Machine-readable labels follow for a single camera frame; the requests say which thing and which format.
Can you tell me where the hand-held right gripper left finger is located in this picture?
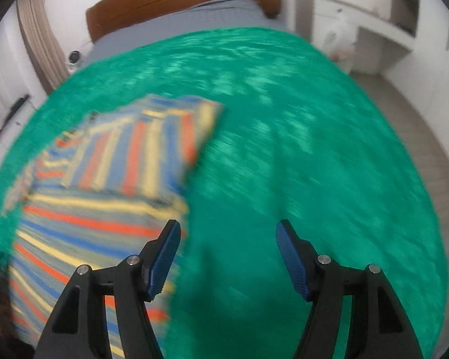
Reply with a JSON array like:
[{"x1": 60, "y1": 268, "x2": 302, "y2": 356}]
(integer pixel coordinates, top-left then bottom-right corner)
[{"x1": 34, "y1": 220, "x2": 182, "y2": 359}]

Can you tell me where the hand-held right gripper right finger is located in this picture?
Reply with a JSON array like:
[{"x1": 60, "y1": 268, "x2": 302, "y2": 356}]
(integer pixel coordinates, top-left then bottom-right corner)
[{"x1": 276, "y1": 220, "x2": 423, "y2": 359}]

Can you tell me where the striped knit sweater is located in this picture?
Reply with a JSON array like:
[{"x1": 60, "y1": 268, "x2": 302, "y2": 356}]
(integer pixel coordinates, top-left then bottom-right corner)
[{"x1": 2, "y1": 95, "x2": 225, "y2": 359}]

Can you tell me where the dark clothes pile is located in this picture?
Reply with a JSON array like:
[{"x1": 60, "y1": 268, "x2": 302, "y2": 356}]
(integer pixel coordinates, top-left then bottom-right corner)
[{"x1": 7, "y1": 95, "x2": 31, "y2": 121}]

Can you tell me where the green patterned blanket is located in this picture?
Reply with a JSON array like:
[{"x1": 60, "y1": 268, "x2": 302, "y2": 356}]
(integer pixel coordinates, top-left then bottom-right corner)
[{"x1": 0, "y1": 26, "x2": 447, "y2": 359}]

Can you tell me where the white window cabinet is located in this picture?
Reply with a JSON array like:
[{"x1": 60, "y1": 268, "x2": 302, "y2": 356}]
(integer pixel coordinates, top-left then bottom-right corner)
[{"x1": 0, "y1": 90, "x2": 49, "y2": 184}]

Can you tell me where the small white fan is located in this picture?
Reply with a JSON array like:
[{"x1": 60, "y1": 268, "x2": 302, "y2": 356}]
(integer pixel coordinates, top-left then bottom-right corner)
[{"x1": 66, "y1": 49, "x2": 85, "y2": 69}]

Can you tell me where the white plastic bag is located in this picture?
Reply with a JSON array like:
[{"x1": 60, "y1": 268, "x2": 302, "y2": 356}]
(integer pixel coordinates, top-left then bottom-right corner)
[{"x1": 322, "y1": 14, "x2": 358, "y2": 61}]

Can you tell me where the grey checked bedsheet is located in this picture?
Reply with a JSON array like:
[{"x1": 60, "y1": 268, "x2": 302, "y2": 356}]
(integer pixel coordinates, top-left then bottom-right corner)
[{"x1": 83, "y1": 0, "x2": 288, "y2": 69}]

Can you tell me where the white desk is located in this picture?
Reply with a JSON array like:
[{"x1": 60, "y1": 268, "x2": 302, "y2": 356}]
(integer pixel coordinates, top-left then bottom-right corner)
[{"x1": 295, "y1": 0, "x2": 416, "y2": 76}]

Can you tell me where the beige curtain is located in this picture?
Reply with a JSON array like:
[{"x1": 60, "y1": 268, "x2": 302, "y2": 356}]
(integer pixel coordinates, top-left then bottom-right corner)
[{"x1": 17, "y1": 0, "x2": 70, "y2": 95}]

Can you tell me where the wooden bed headboard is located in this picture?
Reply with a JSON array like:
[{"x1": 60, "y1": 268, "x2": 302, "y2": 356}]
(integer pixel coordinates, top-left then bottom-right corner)
[{"x1": 85, "y1": 0, "x2": 282, "y2": 43}]

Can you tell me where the white wardrobe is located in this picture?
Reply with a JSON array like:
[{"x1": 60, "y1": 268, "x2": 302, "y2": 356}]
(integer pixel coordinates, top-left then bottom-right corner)
[{"x1": 359, "y1": 0, "x2": 449, "y2": 165}]

